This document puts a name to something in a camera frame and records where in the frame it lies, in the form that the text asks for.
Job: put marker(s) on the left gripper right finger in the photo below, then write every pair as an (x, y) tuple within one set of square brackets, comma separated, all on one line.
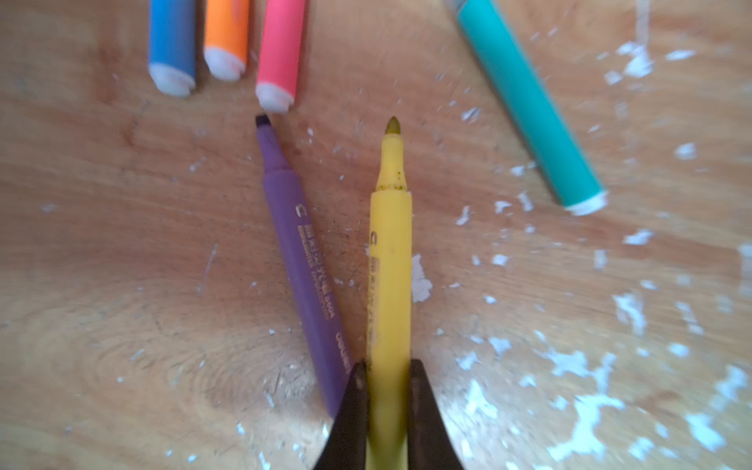
[(428, 445)]

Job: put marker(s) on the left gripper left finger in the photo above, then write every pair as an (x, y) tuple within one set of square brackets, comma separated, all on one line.
[(346, 446)]

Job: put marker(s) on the purple highlighter pen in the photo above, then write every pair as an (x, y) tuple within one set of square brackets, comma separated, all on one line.
[(303, 258)]

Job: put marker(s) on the yellow highlighter pen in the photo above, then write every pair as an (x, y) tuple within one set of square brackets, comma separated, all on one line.
[(389, 307)]

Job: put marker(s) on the green highlighter pen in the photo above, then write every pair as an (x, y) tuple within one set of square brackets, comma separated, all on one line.
[(559, 156)]

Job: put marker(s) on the orange highlighter pen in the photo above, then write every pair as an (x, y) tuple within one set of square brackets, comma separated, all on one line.
[(226, 38)]

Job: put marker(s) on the pink highlighter pen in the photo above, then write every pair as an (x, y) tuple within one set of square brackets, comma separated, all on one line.
[(280, 55)]

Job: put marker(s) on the blue highlighter pen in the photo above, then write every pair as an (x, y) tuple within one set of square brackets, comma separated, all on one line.
[(172, 46)]

